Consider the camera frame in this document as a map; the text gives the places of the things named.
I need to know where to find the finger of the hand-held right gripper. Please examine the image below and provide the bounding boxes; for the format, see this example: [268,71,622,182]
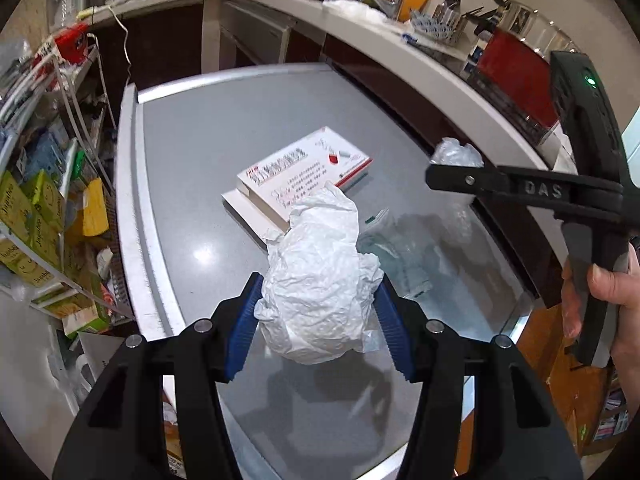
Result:
[424,162,624,209]

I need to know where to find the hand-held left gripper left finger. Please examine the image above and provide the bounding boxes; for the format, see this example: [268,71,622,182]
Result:
[52,271,266,480]

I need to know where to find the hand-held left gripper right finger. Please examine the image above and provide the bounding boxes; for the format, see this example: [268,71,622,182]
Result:
[374,272,586,480]

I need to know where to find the white plastic bag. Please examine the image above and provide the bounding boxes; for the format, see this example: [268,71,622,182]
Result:
[47,332,127,402]
[253,181,385,365]

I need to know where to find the person's right hand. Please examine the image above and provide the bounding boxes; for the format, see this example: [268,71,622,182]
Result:
[561,261,640,382]

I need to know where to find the black cooktop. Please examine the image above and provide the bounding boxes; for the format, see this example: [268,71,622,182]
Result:
[464,66,567,144]

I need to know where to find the clear plastic bag green mark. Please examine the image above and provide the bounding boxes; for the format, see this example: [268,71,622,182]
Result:
[356,206,462,297]

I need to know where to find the red toaster appliance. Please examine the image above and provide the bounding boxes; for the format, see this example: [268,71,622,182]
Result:
[476,27,559,129]

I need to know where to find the steel pot with lid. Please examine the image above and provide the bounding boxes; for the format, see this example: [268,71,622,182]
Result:
[499,2,587,57]

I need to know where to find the flat white box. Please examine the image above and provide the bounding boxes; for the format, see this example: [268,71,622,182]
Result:
[220,189,287,249]

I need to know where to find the white green box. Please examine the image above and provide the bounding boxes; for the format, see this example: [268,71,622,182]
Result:
[61,304,114,337]

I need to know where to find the metal utensil holder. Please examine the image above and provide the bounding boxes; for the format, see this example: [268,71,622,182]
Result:
[431,2,469,44]

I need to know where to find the blue white patterned dish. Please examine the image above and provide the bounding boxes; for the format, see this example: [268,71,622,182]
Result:
[411,12,454,39]

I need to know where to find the white red medicine box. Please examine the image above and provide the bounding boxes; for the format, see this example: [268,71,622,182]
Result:
[236,126,374,227]

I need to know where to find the yellow packet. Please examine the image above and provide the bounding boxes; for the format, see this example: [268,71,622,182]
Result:
[81,176,111,237]

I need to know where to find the white cloth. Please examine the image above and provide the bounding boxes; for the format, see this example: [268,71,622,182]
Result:
[321,0,389,22]

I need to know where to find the yellow green box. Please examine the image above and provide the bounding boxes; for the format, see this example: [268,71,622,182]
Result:
[20,169,67,233]
[0,236,57,287]
[0,169,37,232]

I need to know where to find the stack of printed booklets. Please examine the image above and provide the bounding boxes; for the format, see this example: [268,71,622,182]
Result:
[592,364,632,444]

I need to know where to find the blue packets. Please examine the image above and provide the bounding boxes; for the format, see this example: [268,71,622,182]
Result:
[19,129,67,172]

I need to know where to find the white trolley rack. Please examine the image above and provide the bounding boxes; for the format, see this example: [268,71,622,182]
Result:
[0,34,132,322]

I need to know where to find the white under-counter appliance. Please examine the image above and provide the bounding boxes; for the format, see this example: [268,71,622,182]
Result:
[219,0,297,67]

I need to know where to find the red snack packet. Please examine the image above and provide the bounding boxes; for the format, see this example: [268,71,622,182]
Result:
[51,22,94,64]

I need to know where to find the white cable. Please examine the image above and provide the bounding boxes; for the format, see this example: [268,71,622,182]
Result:
[101,0,134,87]

